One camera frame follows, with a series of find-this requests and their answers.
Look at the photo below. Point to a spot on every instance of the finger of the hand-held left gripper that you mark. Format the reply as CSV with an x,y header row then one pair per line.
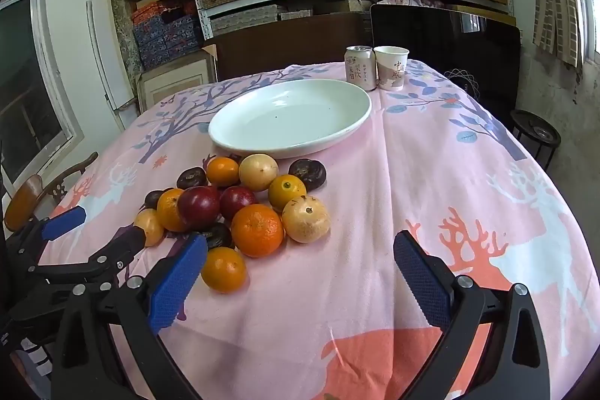
x,y
63,223
119,252

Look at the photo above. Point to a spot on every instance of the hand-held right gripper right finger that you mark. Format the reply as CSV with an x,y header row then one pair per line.
x,y
422,283

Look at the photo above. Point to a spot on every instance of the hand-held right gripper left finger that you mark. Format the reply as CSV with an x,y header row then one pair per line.
x,y
176,285

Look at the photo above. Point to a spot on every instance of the yellow passion fruit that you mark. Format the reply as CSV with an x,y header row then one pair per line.
x,y
258,172
149,225
305,218

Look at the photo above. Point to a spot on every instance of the small orange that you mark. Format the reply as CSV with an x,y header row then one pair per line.
x,y
224,269
222,171
168,210
287,190

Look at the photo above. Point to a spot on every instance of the large orange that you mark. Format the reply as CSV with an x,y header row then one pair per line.
x,y
258,230

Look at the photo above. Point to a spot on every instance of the white oval plate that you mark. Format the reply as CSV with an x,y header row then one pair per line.
x,y
290,119

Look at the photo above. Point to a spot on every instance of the carved wooden chair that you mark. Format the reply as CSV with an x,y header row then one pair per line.
x,y
23,203

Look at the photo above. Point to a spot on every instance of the pink printed tablecloth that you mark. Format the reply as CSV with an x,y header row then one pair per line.
x,y
398,184

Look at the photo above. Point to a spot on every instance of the white framed window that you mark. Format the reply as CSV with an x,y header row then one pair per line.
x,y
28,90

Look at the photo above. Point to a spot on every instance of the white leaning boards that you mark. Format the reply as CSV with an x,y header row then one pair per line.
x,y
101,48

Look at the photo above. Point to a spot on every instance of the cardboard framed box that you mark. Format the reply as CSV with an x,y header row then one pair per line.
x,y
173,81

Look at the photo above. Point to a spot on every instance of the black round stool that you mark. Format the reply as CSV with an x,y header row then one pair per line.
x,y
534,133

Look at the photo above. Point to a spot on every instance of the stack of blue patterned boxes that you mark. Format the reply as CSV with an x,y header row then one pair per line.
x,y
168,37

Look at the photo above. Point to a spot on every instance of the printed paper cup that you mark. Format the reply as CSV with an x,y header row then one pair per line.
x,y
392,69

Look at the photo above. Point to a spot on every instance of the pale drink can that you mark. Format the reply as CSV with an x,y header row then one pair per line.
x,y
360,69

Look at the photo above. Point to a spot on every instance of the brown wooden board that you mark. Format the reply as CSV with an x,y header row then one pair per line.
x,y
281,46

